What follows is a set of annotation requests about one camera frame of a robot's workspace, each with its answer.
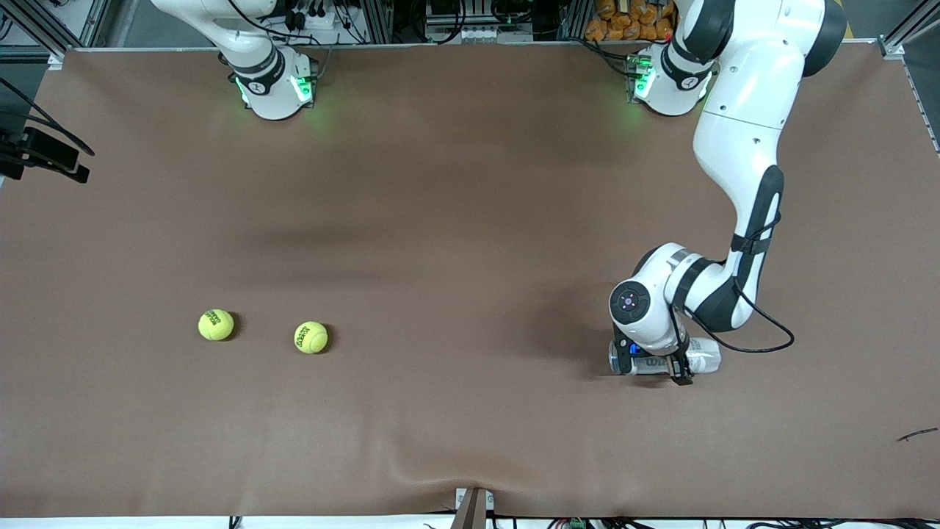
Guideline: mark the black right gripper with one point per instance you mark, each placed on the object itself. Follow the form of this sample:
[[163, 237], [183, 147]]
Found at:
[[42, 149]]

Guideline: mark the yellow tennis ball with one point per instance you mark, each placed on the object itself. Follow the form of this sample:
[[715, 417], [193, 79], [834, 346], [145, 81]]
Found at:
[[216, 325], [311, 337]]

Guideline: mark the orange round items pile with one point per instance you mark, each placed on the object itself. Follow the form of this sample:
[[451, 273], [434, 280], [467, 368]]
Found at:
[[631, 26]]

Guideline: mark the aluminium frame profile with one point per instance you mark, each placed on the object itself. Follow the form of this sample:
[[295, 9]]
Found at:
[[40, 33], [573, 22], [374, 22], [907, 29]]

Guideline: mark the white power strip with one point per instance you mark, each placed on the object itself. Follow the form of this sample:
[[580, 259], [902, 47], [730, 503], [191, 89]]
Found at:
[[327, 22]]

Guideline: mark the silver blue tennis ball can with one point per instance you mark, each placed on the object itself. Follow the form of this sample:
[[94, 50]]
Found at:
[[706, 356]]

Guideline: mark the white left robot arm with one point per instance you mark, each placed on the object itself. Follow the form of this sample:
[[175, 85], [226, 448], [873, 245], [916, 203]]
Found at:
[[742, 110]]

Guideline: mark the grey corner bracket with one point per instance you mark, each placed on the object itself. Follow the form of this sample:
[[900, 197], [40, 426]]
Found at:
[[56, 60]]

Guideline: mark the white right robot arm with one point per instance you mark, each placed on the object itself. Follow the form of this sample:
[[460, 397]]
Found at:
[[273, 99]]

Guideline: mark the green terminal connector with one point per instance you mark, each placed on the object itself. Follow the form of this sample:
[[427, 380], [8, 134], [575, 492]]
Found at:
[[576, 524]]

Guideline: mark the white terminal block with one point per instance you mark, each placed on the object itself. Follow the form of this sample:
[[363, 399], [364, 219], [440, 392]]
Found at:
[[470, 34]]

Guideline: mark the grey table clamp bracket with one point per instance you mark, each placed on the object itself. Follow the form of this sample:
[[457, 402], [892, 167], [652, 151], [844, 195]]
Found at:
[[474, 510]]

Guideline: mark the brown table mat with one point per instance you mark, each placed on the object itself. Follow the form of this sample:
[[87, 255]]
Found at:
[[470, 411]]

